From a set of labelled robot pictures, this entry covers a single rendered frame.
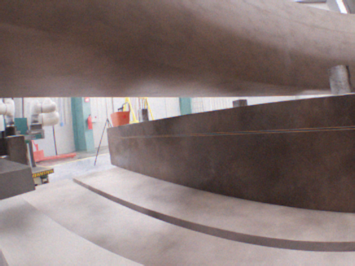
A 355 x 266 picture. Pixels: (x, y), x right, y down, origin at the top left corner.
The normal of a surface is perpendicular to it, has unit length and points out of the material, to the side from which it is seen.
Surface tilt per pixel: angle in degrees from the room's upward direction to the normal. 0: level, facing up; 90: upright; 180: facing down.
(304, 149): 90
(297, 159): 90
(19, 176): 90
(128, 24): 90
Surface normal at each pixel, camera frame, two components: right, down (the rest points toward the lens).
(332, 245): -0.63, 0.10
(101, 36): 0.84, -0.07
